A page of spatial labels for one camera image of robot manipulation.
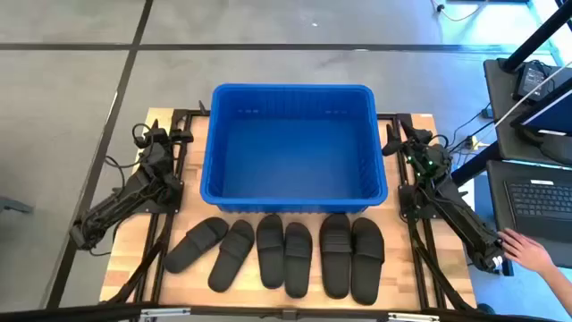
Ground black desk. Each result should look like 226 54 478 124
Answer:
484 57 572 162
485 159 572 277

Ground blue plastic bin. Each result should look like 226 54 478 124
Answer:
199 82 389 215

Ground silver metal bracket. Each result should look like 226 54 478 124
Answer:
386 312 442 322
139 307 192 320

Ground person's forearm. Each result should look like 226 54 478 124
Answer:
542 260 572 310

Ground black aluminium extrusion frame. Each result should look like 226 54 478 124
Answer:
100 101 477 312

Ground dark diagonal bar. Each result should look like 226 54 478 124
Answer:
450 141 502 188

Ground floor cable with plug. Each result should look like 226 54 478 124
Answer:
430 0 491 23

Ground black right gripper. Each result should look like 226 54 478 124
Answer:
381 120 453 180

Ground grey metal foot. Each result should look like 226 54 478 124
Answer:
0 195 36 216

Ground person's hand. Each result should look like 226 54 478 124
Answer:
497 227 556 275

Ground black laptop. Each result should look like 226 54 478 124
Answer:
503 177 572 245

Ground thin white cable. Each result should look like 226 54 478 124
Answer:
493 60 572 129

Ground black slide sandal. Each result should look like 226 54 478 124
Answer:
318 213 353 301
349 216 386 307
283 221 314 300
163 216 231 275
207 218 257 294
256 213 286 290

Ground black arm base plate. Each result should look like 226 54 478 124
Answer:
399 182 442 221
133 178 185 215

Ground black rig rail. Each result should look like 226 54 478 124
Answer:
0 302 572 322

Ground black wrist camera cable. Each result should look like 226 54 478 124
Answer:
130 123 151 149

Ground black tilted monitor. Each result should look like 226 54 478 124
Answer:
510 76 572 138

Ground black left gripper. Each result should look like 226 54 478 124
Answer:
136 117 196 180

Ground black power adapter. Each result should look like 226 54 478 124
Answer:
512 61 550 103

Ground black rig pillar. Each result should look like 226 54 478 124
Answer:
502 0 572 73

